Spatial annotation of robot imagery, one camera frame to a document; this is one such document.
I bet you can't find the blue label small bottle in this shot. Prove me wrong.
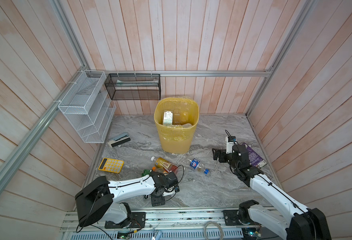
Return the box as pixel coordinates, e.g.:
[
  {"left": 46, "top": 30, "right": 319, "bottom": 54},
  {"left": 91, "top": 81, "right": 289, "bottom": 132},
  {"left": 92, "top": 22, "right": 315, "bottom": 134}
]
[{"left": 190, "top": 159, "right": 210, "bottom": 175}]

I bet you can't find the white opaque bottle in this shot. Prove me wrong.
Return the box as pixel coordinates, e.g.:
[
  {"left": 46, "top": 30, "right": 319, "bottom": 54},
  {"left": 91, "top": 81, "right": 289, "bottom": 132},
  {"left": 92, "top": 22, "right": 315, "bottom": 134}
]
[{"left": 182, "top": 123, "right": 193, "bottom": 128}]

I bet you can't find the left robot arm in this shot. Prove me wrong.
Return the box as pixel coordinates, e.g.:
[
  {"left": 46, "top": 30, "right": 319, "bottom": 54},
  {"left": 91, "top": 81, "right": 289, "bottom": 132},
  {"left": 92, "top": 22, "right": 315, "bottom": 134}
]
[{"left": 75, "top": 172, "right": 180, "bottom": 228}]

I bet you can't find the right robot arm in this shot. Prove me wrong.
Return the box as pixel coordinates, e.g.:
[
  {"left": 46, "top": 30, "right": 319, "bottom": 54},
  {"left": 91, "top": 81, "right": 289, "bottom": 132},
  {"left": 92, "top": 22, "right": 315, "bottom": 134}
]
[{"left": 212, "top": 144, "right": 332, "bottom": 240}]

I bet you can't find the yellow plastic waste bin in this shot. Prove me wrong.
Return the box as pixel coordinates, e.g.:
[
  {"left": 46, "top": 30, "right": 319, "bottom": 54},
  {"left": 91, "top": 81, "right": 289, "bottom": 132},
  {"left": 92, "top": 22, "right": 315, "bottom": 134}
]
[{"left": 154, "top": 96, "right": 200, "bottom": 154}]

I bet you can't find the orange label bottle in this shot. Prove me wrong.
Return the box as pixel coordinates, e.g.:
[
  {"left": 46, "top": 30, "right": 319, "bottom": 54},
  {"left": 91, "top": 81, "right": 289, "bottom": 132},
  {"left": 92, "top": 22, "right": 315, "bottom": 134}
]
[{"left": 152, "top": 167, "right": 167, "bottom": 174}]

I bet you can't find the red label tea bottle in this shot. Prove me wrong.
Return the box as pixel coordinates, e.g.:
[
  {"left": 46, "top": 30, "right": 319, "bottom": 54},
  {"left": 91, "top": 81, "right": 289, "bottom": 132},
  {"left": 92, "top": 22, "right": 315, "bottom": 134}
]
[{"left": 151, "top": 157, "right": 178, "bottom": 174}]

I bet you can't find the green plastic bottle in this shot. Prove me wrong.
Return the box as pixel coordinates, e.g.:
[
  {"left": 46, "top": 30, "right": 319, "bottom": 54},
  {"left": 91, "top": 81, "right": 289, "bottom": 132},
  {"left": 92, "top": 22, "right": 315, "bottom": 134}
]
[{"left": 142, "top": 170, "right": 151, "bottom": 177}]

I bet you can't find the yellow calculator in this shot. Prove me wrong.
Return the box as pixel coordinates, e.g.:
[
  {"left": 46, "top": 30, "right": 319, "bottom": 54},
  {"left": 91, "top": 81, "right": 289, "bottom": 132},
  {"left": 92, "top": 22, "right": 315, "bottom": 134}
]
[{"left": 98, "top": 158, "right": 124, "bottom": 174}]

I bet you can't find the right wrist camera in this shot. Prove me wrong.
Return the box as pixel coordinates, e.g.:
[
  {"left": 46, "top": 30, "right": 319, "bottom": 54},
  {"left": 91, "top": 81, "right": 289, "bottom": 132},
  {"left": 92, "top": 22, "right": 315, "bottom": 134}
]
[{"left": 226, "top": 136, "right": 237, "bottom": 154}]

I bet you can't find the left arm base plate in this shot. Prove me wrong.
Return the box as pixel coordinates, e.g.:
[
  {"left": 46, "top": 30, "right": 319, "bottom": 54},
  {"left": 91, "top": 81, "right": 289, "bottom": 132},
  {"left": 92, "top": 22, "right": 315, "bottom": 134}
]
[{"left": 105, "top": 212, "right": 146, "bottom": 229}]

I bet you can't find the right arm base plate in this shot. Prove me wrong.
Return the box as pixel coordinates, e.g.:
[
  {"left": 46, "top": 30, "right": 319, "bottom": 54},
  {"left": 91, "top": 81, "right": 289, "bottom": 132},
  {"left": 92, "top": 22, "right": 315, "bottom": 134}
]
[{"left": 222, "top": 210, "right": 261, "bottom": 227}]

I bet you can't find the grey coiled cable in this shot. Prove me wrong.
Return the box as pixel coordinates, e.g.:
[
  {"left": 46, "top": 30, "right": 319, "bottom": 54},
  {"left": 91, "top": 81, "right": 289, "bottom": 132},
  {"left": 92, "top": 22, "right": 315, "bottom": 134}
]
[{"left": 202, "top": 221, "right": 225, "bottom": 240}]

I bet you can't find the black mesh wall basket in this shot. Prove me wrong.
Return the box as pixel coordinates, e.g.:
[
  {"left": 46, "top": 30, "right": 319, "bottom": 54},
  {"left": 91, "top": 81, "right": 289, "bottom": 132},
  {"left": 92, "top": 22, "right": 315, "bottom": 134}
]
[{"left": 105, "top": 73, "right": 161, "bottom": 101}]

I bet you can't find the white wire mesh shelf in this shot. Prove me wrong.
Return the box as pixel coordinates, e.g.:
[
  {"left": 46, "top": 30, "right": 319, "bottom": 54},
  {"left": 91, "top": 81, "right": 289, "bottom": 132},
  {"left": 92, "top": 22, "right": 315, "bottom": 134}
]
[{"left": 59, "top": 71, "right": 116, "bottom": 144}]

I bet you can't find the aluminium wall rail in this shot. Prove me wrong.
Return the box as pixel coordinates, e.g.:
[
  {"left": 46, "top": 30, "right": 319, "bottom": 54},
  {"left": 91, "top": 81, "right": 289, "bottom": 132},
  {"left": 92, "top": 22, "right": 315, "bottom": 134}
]
[{"left": 102, "top": 70, "right": 272, "bottom": 77}]

